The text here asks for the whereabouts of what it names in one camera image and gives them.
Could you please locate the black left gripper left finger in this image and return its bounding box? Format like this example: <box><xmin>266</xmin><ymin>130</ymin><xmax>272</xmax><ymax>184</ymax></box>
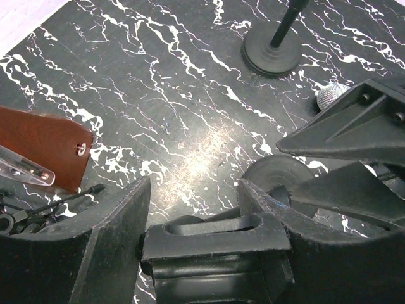
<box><xmin>1</xmin><ymin>176</ymin><xmax>151</xmax><ymax>303</ymax></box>

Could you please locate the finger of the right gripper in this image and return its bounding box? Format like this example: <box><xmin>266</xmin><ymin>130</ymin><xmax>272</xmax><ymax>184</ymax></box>
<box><xmin>276</xmin><ymin>73</ymin><xmax>404</xmax><ymax>167</ymax></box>
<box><xmin>290</xmin><ymin>162</ymin><xmax>404</xmax><ymax>231</ymax></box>

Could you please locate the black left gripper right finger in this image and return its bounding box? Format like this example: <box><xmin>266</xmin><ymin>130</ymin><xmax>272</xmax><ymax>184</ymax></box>
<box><xmin>238</xmin><ymin>179</ymin><xmax>404</xmax><ymax>303</ymax></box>

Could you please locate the black microphone iridescent head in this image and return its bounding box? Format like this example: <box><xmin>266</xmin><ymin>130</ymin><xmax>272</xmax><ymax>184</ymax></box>
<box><xmin>316</xmin><ymin>83</ymin><xmax>350</xmax><ymax>111</ymax></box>

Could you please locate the round base microphone stand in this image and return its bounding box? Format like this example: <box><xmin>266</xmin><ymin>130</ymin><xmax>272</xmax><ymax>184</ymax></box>
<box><xmin>139</xmin><ymin>153</ymin><xmax>317</xmax><ymax>304</ymax></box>

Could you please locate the tall black tripod stand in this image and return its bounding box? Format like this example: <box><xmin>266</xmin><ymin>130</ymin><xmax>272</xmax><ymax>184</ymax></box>
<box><xmin>1</xmin><ymin>184</ymin><xmax>105</xmax><ymax>235</ymax></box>

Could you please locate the right round base stand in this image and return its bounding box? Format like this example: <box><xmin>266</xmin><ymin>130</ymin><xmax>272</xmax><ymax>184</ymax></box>
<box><xmin>242</xmin><ymin>1</ymin><xmax>308</xmax><ymax>79</ymax></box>

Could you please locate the brown wooden metronome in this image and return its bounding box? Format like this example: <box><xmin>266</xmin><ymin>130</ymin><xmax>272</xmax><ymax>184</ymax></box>
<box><xmin>1</xmin><ymin>107</ymin><xmax>94</xmax><ymax>194</ymax></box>

